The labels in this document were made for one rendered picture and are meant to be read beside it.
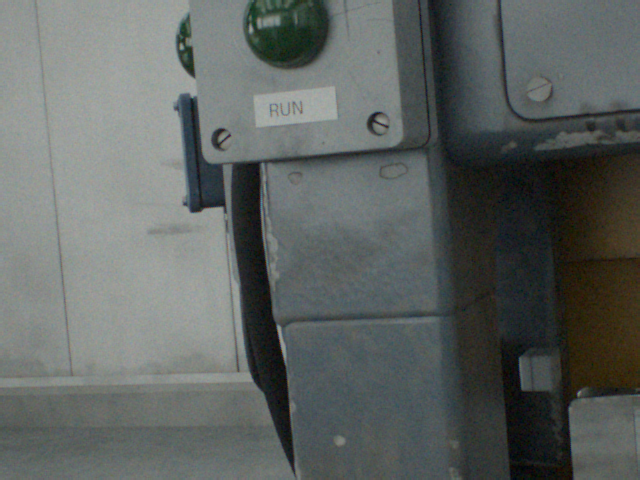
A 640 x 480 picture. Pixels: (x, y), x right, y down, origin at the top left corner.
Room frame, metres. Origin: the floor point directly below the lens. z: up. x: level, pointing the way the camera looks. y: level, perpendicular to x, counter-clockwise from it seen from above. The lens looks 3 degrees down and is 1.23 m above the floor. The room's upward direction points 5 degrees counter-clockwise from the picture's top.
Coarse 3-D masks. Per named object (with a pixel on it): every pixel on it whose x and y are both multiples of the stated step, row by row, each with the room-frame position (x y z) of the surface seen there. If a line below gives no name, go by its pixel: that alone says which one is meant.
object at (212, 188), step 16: (192, 112) 0.92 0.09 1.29; (192, 128) 0.92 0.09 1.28; (192, 144) 0.92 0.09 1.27; (192, 160) 0.92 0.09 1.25; (192, 176) 0.92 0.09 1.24; (208, 176) 0.92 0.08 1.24; (192, 192) 0.92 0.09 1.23; (208, 192) 0.92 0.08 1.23; (224, 192) 0.92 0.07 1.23; (192, 208) 0.92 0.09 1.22; (224, 208) 0.96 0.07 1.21
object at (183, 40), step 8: (184, 16) 0.44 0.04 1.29; (184, 24) 0.44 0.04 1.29; (176, 32) 0.44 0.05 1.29; (184, 32) 0.44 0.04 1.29; (176, 40) 0.44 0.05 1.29; (184, 40) 0.44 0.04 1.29; (176, 48) 0.44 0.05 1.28; (184, 48) 0.44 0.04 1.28; (192, 48) 0.44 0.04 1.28; (184, 56) 0.44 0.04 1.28; (192, 56) 0.44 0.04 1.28; (184, 64) 0.44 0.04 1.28; (192, 64) 0.44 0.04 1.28; (192, 72) 0.44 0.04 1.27
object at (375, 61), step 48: (192, 0) 0.43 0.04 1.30; (240, 0) 0.42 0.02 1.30; (336, 0) 0.41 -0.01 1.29; (384, 0) 0.40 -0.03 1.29; (240, 48) 0.42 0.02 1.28; (336, 48) 0.41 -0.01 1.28; (384, 48) 0.40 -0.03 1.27; (240, 96) 0.42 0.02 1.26; (336, 96) 0.41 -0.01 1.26; (384, 96) 0.40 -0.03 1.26; (432, 96) 0.44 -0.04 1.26; (240, 144) 0.42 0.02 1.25; (288, 144) 0.42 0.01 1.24; (336, 144) 0.41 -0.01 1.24; (384, 144) 0.40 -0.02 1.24; (432, 144) 0.44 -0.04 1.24
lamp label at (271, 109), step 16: (256, 96) 0.42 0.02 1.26; (272, 96) 0.42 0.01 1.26; (288, 96) 0.42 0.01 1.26; (304, 96) 0.41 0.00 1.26; (320, 96) 0.41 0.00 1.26; (256, 112) 0.42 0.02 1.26; (272, 112) 0.42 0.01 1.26; (288, 112) 0.42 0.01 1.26; (304, 112) 0.41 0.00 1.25; (320, 112) 0.41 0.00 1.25; (336, 112) 0.41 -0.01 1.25
